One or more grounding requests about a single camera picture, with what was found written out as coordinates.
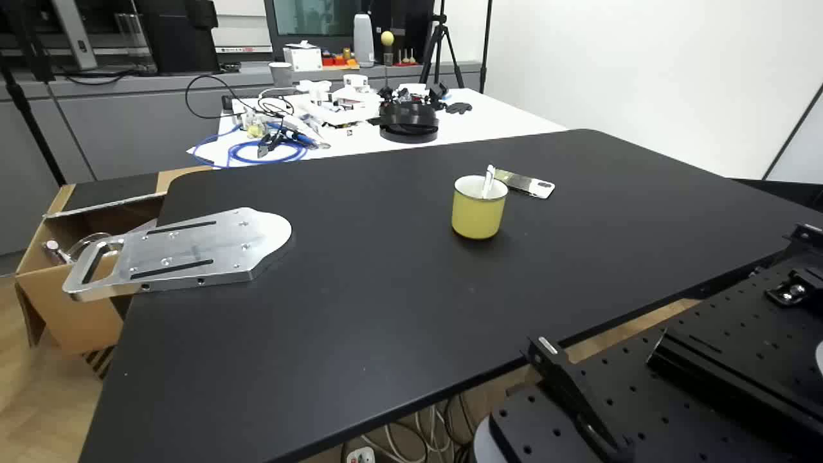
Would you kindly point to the white pen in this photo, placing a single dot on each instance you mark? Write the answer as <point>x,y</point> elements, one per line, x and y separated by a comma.
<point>490,180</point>

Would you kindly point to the yellow mug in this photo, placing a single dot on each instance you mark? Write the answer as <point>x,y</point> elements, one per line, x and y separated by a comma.
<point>478,217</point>

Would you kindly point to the black VR headset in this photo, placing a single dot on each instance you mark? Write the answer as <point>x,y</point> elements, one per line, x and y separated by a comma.
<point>409,116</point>

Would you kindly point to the white side table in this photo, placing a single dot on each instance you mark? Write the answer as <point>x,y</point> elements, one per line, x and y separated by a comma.
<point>496,116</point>

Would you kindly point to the white cluttered device parts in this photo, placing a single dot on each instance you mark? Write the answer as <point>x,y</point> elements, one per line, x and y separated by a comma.
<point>337,102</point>

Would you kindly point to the small yellow ball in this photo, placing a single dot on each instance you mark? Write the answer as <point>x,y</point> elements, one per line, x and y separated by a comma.
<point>387,40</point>

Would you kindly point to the white cylinder speaker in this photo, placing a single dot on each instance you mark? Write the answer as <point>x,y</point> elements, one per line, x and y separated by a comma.
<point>364,40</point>

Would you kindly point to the black stand pole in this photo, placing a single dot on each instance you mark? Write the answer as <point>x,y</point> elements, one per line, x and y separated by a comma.
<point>486,41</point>

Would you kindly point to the small white box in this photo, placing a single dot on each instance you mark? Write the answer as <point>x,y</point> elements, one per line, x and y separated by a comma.
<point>302,58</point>

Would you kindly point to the silver metal mounting plate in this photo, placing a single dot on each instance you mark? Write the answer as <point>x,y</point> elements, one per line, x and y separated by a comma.
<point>197,248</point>

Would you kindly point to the dark display screen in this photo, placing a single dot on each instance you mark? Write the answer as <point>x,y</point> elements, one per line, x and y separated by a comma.
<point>311,15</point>

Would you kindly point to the black perforated breadboard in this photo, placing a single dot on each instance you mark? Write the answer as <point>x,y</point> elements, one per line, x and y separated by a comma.
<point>660,426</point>

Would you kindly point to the brown cardboard box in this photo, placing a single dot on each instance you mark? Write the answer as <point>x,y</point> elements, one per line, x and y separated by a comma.
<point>71,324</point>

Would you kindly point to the thin black tripod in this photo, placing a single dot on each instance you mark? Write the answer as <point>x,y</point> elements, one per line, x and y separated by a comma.
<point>28,118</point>

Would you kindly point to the black camera tripod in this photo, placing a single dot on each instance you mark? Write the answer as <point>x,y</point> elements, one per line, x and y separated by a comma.
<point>440,41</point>

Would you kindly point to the black rail block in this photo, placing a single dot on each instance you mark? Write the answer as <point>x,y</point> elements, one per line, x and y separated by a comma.
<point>736,377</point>

